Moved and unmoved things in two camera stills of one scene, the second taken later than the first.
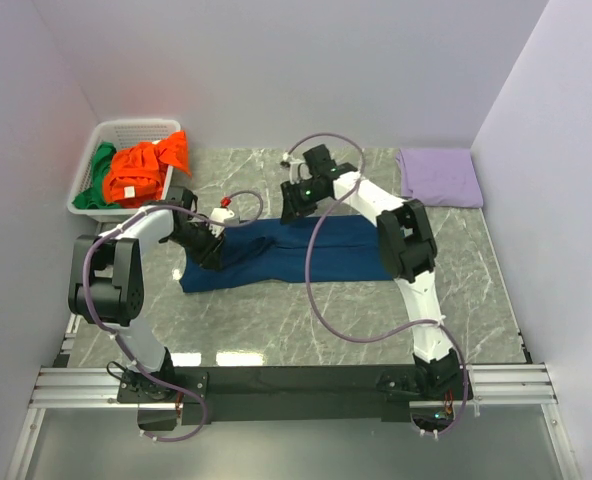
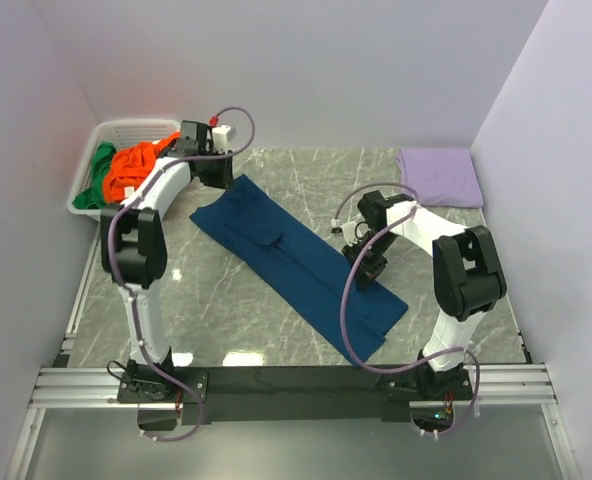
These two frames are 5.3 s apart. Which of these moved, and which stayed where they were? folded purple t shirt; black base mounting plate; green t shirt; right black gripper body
Moved: right black gripper body
Stayed: black base mounting plate; folded purple t shirt; green t shirt
